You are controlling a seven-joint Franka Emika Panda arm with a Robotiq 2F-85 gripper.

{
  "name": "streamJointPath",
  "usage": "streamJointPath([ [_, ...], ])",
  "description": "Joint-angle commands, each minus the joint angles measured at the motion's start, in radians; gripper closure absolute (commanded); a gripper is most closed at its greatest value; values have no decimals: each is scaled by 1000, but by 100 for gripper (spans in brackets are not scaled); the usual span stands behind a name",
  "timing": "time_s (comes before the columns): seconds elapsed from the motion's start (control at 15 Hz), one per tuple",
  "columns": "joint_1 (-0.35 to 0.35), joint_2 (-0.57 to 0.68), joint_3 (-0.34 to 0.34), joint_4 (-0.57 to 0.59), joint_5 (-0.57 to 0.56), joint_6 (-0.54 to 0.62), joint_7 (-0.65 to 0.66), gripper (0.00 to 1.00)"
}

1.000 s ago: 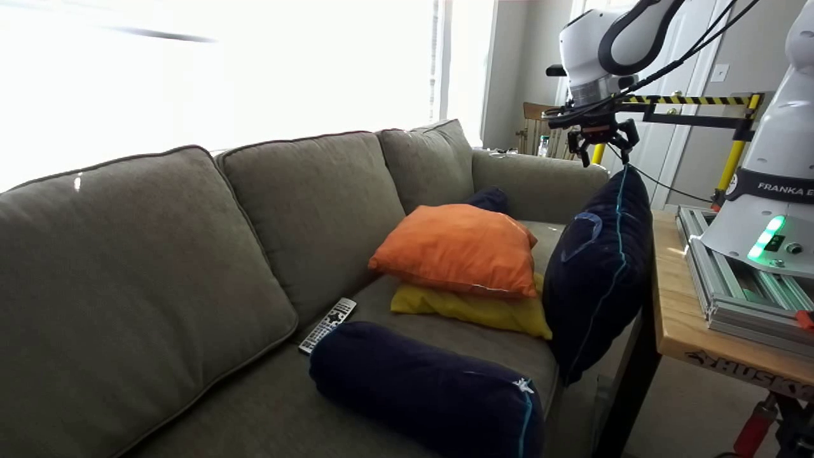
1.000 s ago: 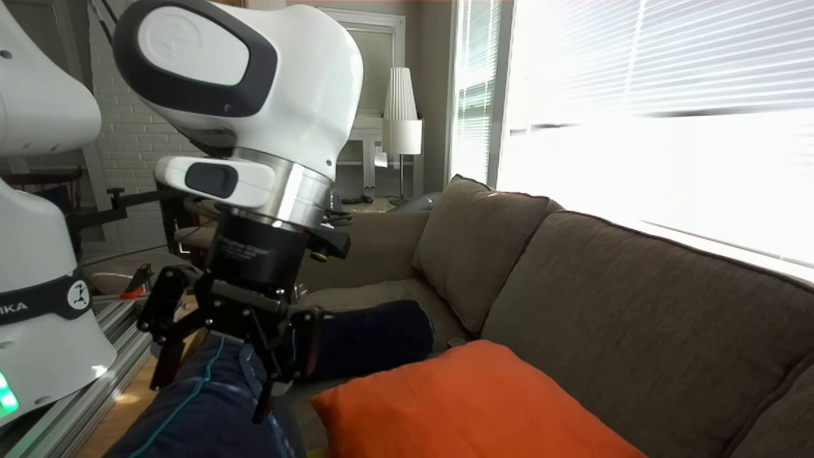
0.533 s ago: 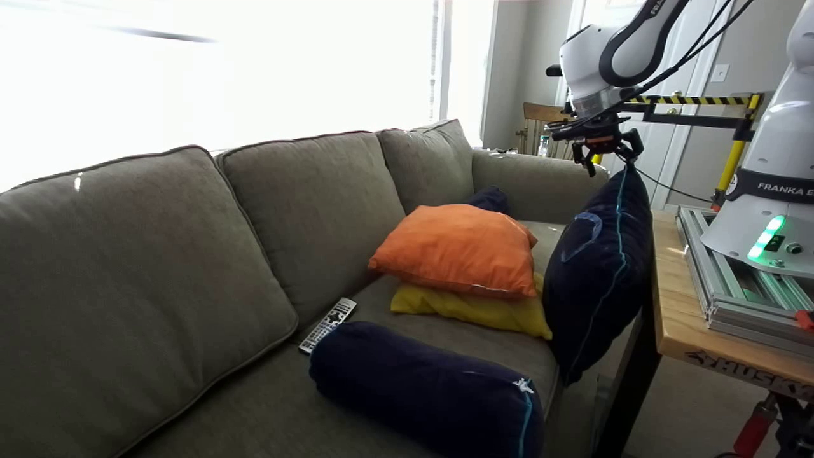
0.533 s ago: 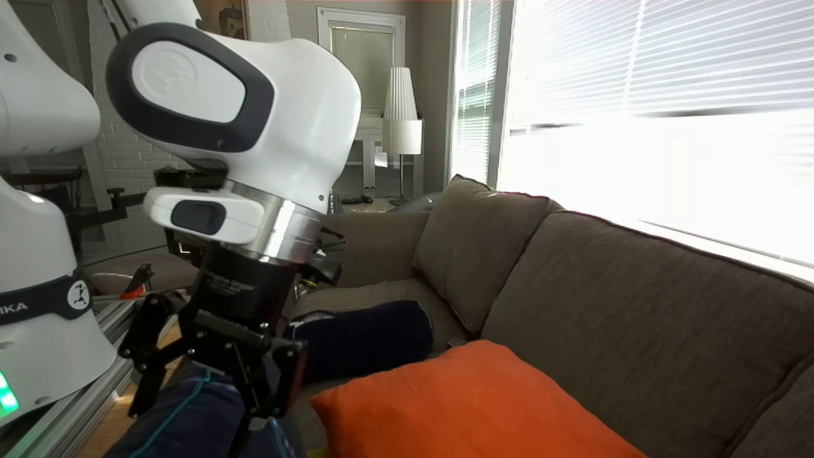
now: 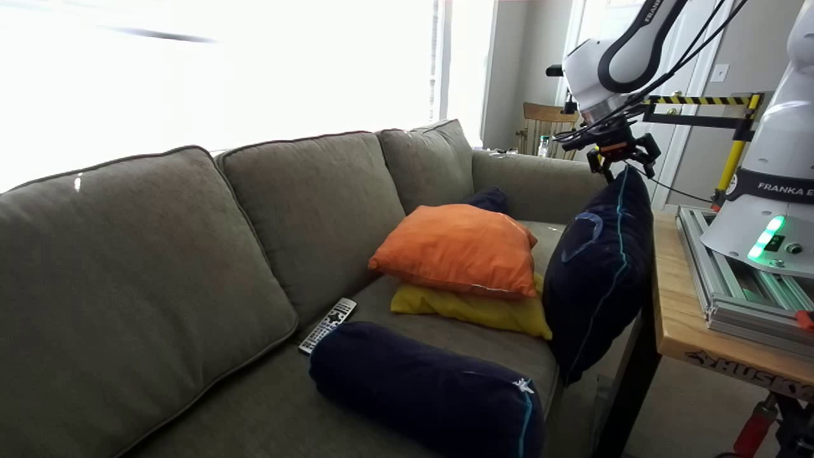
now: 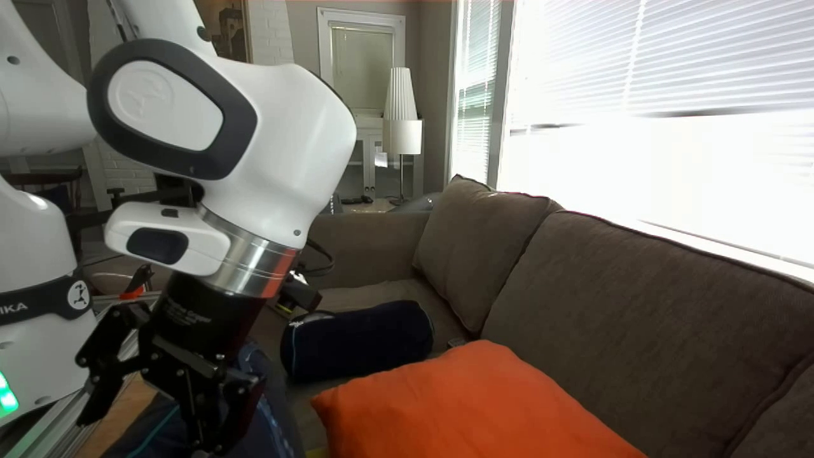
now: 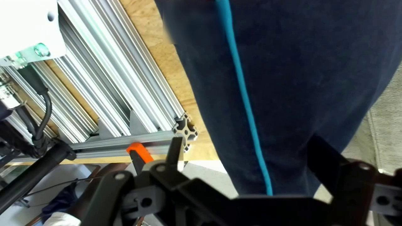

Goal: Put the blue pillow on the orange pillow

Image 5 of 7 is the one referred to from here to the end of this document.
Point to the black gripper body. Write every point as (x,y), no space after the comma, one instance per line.
(617,137)

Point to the navy pillow with teal piping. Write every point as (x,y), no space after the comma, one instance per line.
(594,271)

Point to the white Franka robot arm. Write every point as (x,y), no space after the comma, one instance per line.
(772,153)

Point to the orange pillow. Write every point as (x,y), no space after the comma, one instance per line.
(458,249)

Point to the yellow pillow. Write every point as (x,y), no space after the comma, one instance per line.
(474,307)

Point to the navy bolster pillow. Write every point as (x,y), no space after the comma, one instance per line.
(423,389)

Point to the wooden chair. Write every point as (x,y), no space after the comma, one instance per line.
(538,127)

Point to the grey-brown fabric sofa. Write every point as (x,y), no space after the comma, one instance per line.
(525,181)

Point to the yellow-black striped barrier stand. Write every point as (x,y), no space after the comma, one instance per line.
(703,101)

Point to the small dark navy cushion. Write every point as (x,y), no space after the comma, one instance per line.
(491,199)

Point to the wooden table with black legs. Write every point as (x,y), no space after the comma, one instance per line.
(676,314)

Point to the grey-brown sofa back cushion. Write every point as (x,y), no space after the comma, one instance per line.
(128,297)
(428,162)
(314,211)

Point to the red clamp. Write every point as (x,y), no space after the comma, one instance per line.
(802,322)

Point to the red metal stand leg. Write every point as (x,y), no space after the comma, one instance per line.
(754,428)

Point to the grey remote control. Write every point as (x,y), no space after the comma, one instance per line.
(329,323)

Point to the white light switch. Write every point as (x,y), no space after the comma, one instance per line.
(721,73)

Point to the aluminium extrusion base frame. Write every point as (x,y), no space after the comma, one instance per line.
(745,294)

